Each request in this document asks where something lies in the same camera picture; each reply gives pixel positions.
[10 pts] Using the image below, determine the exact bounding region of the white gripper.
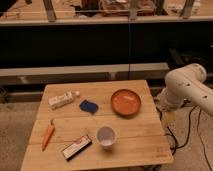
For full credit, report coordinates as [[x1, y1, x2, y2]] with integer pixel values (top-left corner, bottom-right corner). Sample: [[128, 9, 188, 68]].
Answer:
[[157, 88, 182, 126]]

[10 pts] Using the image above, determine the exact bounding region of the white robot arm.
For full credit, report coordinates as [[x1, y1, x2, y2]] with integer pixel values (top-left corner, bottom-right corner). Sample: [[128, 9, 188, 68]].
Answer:
[[157, 63, 213, 126]]

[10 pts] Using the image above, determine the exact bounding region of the orange ceramic bowl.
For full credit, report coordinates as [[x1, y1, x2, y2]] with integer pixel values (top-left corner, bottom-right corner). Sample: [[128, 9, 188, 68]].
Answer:
[[110, 89, 141, 117]]

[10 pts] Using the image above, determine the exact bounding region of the white ceramic cup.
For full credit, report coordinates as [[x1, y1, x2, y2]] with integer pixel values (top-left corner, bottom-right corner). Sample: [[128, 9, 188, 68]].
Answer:
[[96, 126, 116, 149]]

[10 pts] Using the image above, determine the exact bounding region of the wooden table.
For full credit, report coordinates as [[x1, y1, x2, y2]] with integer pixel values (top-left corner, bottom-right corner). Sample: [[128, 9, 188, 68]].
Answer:
[[21, 80, 173, 171]]

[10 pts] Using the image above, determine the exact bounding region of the orange toy carrot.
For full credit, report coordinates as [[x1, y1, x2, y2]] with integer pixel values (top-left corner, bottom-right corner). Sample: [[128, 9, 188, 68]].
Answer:
[[42, 120, 55, 150]]

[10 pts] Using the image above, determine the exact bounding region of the black cable on floor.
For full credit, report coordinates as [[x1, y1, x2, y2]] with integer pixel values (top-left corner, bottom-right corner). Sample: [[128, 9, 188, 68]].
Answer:
[[156, 105, 213, 171]]

